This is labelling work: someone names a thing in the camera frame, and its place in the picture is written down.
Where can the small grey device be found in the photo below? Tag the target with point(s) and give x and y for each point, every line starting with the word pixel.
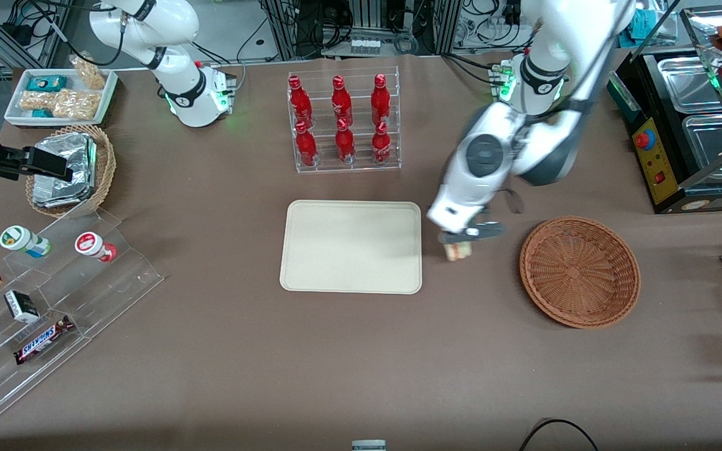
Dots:
pixel 368 445

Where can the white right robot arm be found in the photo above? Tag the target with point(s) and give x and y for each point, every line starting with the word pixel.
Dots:
pixel 179 94

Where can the red lid yoghurt cup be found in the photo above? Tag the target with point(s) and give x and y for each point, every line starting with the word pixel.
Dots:
pixel 91 244

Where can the white rectangular snack tray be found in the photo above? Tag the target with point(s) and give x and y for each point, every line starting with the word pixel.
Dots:
pixel 16 116

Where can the silver foil wrapped packages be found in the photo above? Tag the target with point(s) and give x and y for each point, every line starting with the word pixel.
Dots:
pixel 63 181

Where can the green lid yoghurt cup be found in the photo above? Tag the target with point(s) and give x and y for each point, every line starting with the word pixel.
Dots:
pixel 19 240

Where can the clear acrylic step shelf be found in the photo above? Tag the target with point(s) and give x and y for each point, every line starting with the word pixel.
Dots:
pixel 104 294

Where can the light wicker basket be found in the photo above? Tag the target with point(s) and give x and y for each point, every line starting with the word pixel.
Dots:
pixel 105 163

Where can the red cola bottle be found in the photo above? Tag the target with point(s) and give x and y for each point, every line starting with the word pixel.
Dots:
pixel 381 145
pixel 340 103
pixel 299 103
pixel 306 147
pixel 345 144
pixel 380 101

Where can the beige rectangular tray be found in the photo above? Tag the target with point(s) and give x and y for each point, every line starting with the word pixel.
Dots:
pixel 348 247

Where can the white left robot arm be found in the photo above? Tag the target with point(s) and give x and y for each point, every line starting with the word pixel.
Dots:
pixel 461 188

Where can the black food warmer cabinet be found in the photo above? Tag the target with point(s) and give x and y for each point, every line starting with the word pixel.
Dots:
pixel 662 169

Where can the brown round wicker basket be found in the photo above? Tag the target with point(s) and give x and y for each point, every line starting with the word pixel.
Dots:
pixel 577 272

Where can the clear acrylic bottle rack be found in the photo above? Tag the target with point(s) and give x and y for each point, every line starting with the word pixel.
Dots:
pixel 361 168

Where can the white power strip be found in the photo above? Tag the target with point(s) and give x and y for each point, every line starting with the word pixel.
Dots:
pixel 364 45

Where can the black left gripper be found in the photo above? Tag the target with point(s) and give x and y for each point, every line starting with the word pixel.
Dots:
pixel 484 210

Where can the triangle sandwich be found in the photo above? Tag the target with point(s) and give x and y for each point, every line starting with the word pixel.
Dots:
pixel 459 252

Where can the clear bag of peanuts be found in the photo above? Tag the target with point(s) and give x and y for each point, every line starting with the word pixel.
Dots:
pixel 35 100
pixel 90 74
pixel 76 105

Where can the teal cloth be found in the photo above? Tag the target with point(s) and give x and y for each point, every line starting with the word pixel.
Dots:
pixel 649 25

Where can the brown Snickers bar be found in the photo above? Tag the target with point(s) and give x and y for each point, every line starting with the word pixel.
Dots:
pixel 42 339

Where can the small black white box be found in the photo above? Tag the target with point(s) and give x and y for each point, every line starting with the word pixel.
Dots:
pixel 21 307

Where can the small teal snack packet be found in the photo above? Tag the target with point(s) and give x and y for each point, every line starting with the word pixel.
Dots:
pixel 41 113

